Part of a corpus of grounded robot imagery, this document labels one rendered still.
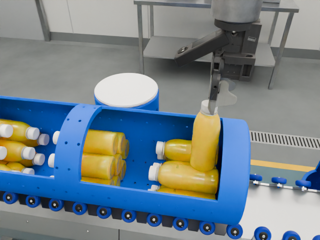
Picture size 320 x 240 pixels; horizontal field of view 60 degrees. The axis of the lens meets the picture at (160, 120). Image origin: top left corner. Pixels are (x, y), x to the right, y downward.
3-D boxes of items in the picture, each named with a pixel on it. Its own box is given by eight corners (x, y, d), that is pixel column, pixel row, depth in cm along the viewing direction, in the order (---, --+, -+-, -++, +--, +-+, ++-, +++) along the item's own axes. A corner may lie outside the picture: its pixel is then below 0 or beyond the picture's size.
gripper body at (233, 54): (249, 85, 56) (264, 26, 49) (206, 82, 57) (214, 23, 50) (246, 69, 62) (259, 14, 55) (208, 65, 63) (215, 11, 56)
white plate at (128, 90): (81, 88, 121) (81, 90, 122) (123, 114, 106) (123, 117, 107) (129, 66, 137) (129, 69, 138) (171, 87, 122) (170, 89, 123)
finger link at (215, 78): (216, 103, 58) (222, 62, 54) (209, 102, 58) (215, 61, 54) (216, 95, 62) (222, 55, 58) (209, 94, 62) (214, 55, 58)
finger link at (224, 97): (234, 123, 61) (241, 83, 56) (206, 119, 62) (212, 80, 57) (233, 116, 64) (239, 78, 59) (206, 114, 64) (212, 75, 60)
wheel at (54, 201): (56, 194, 82) (60, 192, 84) (44, 202, 83) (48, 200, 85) (64, 207, 82) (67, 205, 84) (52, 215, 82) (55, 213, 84)
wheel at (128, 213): (130, 205, 79) (132, 203, 81) (117, 213, 80) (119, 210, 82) (138, 218, 79) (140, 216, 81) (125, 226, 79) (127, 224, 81)
